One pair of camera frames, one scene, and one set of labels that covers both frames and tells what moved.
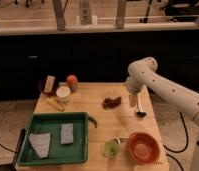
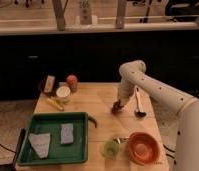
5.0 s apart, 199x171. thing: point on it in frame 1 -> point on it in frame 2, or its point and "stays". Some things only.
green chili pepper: x=91 y=118 stays
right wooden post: x=121 y=10 stays
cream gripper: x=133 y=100 -> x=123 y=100
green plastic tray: x=59 y=153 stays
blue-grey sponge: x=67 y=133 stays
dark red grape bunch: x=108 y=103 -> x=117 y=107
